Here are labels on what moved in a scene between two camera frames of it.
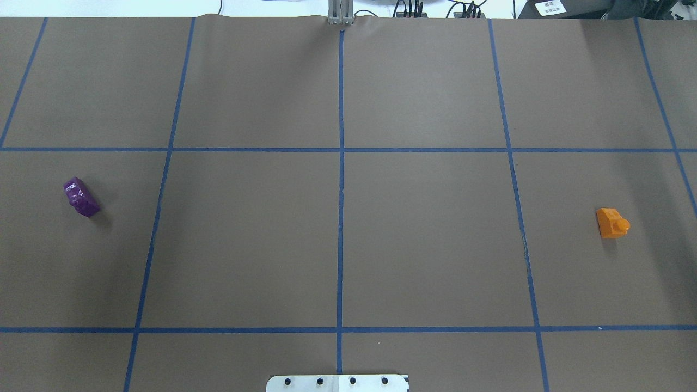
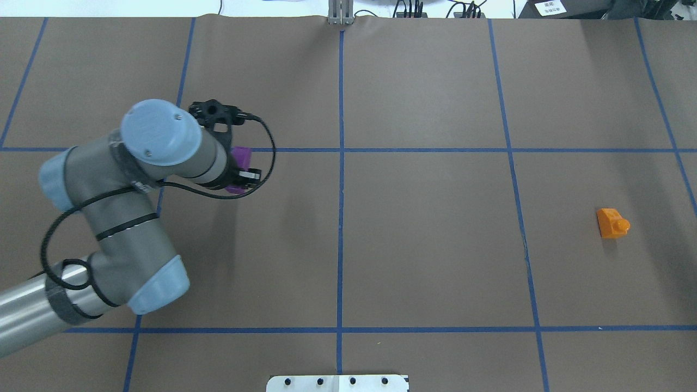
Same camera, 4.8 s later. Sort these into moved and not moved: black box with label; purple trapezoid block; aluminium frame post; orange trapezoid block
Moved: purple trapezoid block
Not moved: black box with label; aluminium frame post; orange trapezoid block
